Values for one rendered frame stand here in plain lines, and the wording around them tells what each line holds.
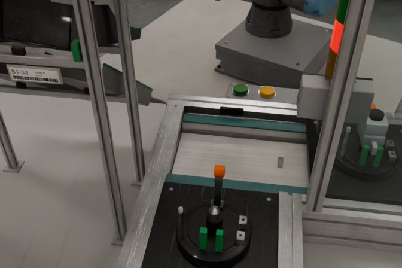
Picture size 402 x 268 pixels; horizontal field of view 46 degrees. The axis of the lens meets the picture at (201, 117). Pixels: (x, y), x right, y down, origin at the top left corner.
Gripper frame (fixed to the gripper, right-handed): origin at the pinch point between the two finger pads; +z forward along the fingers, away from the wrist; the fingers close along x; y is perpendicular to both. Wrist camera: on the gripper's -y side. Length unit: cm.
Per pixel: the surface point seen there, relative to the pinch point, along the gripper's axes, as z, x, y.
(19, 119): 37, 54, -6
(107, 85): 6.4, 18.2, -28.3
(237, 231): 23, -9, -47
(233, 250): 24, -9, -50
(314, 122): 26.2, -25.1, -10.1
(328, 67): -4.6, -21.8, -32.9
